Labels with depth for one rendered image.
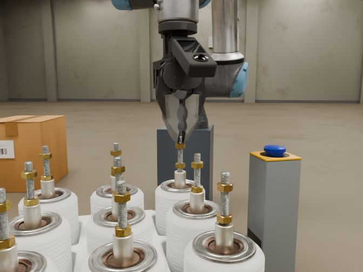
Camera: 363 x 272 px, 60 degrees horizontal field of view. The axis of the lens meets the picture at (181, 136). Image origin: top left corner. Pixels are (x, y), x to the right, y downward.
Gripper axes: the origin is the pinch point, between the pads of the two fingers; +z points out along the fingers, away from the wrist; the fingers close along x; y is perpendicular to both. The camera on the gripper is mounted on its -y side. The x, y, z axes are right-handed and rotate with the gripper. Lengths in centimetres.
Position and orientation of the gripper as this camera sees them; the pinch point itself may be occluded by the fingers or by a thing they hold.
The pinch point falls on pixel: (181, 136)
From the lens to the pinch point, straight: 58.4
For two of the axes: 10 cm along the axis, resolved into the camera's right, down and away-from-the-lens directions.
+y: -3.2, -1.5, 9.4
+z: 0.0, 9.9, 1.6
